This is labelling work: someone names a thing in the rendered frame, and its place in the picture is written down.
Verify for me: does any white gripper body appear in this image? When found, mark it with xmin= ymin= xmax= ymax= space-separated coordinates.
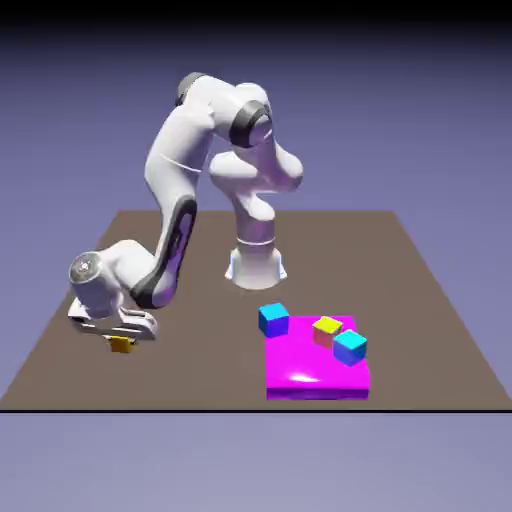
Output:
xmin=80 ymin=307 xmax=158 ymax=342

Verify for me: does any small yellow cube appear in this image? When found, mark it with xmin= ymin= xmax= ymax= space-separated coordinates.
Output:
xmin=311 ymin=315 xmax=344 ymax=350
xmin=106 ymin=335 xmax=136 ymax=354

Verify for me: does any small cyan cube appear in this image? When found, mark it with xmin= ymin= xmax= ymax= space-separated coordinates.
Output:
xmin=332 ymin=329 xmax=368 ymax=368
xmin=257 ymin=302 xmax=290 ymax=339

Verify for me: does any large magenta box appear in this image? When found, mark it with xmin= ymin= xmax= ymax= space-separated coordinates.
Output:
xmin=265 ymin=315 xmax=370 ymax=401

